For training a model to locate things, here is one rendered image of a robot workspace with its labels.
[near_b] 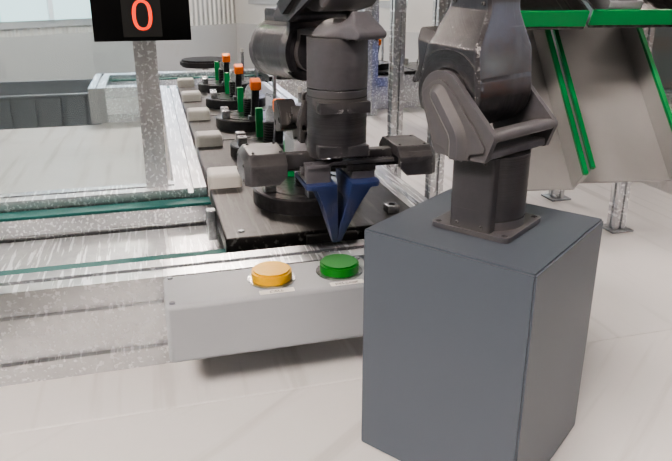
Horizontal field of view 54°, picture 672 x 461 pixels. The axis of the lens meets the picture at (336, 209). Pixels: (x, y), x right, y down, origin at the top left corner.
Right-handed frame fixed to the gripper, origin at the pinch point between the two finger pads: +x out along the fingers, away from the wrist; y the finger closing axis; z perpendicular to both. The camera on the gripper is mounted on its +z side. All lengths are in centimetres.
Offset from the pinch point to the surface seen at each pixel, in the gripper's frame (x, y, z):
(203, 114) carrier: 5, 7, 78
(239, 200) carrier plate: 5.9, 6.8, 22.4
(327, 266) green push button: 5.5, 1.3, -1.5
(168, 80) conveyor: 10, 11, 163
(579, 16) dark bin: -17.7, -33.4, 11.4
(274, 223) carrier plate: 5.8, 4.0, 12.6
